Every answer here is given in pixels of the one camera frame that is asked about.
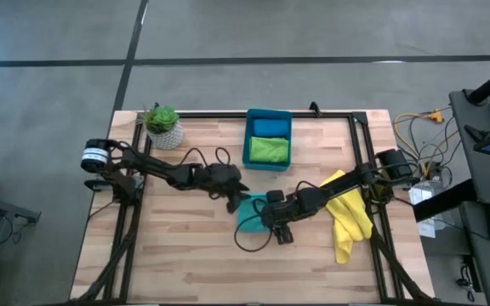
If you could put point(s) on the yellow microfiber towel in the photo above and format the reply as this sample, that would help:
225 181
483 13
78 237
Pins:
349 217

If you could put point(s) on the white paper sheets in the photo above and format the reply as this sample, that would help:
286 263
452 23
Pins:
423 200

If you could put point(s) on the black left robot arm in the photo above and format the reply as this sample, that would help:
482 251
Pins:
151 166

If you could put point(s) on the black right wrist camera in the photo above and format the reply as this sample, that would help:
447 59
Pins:
275 196

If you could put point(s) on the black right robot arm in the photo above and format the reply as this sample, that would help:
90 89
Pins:
355 180

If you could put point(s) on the triangle-patterned planter with plant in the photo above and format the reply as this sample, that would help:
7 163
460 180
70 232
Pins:
164 127

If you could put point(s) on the green microfiber towel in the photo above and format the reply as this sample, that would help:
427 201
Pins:
269 149

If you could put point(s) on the teal microfiber towel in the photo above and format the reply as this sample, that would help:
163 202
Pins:
249 212

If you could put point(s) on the small black frame clamp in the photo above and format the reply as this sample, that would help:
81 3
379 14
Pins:
314 108

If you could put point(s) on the blue plastic bin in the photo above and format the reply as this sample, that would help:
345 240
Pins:
245 140

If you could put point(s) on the grey desk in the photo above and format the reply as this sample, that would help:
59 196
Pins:
483 187

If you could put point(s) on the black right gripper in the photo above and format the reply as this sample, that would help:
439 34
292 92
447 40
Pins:
287 210

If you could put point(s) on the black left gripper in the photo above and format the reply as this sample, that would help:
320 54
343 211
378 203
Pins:
221 176

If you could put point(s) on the blue microfiber towel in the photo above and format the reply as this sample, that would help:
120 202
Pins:
270 127

